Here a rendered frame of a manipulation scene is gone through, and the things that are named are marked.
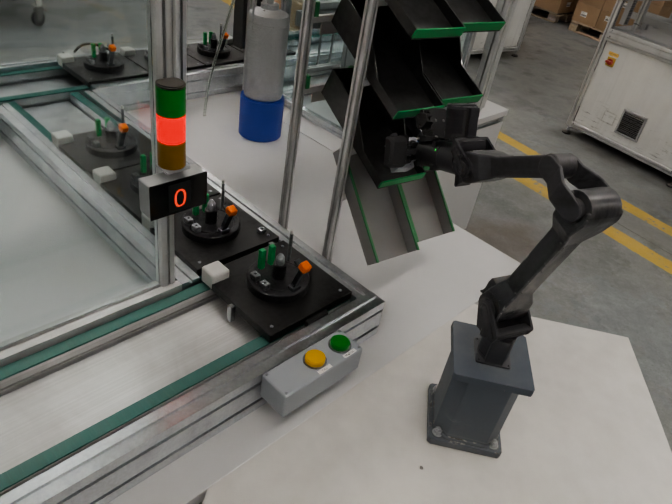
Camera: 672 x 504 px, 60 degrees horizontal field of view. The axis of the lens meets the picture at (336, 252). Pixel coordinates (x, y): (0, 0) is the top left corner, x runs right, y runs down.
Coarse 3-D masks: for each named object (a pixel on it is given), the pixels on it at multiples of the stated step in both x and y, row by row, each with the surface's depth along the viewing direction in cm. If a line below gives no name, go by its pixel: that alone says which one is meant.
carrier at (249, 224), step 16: (224, 192) 143; (192, 208) 141; (208, 208) 138; (240, 208) 151; (176, 224) 141; (192, 224) 136; (208, 224) 140; (240, 224) 145; (256, 224) 146; (176, 240) 136; (192, 240) 137; (208, 240) 136; (224, 240) 138; (240, 240) 140; (256, 240) 141; (272, 240) 142; (192, 256) 132; (208, 256) 133; (224, 256) 134; (240, 256) 137
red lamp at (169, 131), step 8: (160, 120) 99; (168, 120) 99; (176, 120) 99; (184, 120) 101; (160, 128) 100; (168, 128) 99; (176, 128) 100; (184, 128) 102; (160, 136) 101; (168, 136) 100; (176, 136) 101; (184, 136) 102; (168, 144) 101; (176, 144) 102
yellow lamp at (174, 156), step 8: (160, 144) 102; (184, 144) 103; (160, 152) 103; (168, 152) 102; (176, 152) 103; (184, 152) 104; (160, 160) 104; (168, 160) 103; (176, 160) 103; (184, 160) 105; (168, 168) 104; (176, 168) 104
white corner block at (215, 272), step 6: (210, 264) 127; (216, 264) 128; (222, 264) 128; (204, 270) 126; (210, 270) 126; (216, 270) 126; (222, 270) 126; (228, 270) 127; (204, 276) 127; (210, 276) 125; (216, 276) 125; (222, 276) 126; (228, 276) 128; (204, 282) 128; (210, 282) 126; (216, 282) 126
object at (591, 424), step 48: (432, 336) 139; (528, 336) 145; (576, 336) 147; (384, 384) 124; (576, 384) 133; (624, 384) 136; (288, 432) 111; (336, 432) 112; (384, 432) 114; (528, 432) 120; (576, 432) 122; (624, 432) 124; (240, 480) 101; (288, 480) 103; (336, 480) 104; (384, 480) 106; (432, 480) 107; (480, 480) 109; (528, 480) 110; (576, 480) 112; (624, 480) 114
